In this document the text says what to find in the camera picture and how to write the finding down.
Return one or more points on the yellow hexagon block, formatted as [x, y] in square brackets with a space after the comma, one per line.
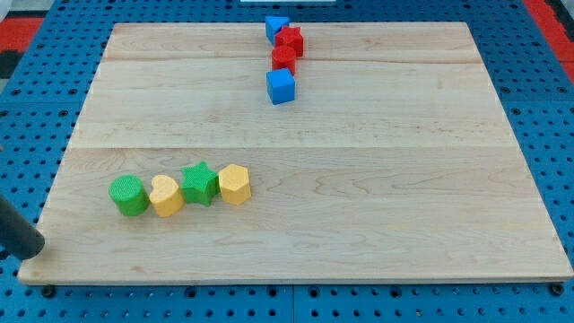
[235, 184]

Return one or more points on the red cylinder block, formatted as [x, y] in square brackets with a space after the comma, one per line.
[284, 57]

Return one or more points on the yellow heart block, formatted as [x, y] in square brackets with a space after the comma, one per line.
[166, 197]

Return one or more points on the red star block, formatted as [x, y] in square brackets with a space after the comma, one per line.
[291, 37]

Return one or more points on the green cylinder block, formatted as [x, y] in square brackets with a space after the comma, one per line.
[128, 194]

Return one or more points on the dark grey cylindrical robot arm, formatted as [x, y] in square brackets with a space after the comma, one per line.
[18, 236]

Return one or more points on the light wooden board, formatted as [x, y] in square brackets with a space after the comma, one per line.
[395, 164]

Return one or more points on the blue cube block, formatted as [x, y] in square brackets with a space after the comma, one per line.
[280, 85]

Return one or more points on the blue triangle block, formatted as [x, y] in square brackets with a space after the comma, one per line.
[273, 24]

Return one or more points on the green star block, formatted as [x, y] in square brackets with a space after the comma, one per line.
[200, 184]

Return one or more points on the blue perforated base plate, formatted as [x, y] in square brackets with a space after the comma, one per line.
[526, 53]

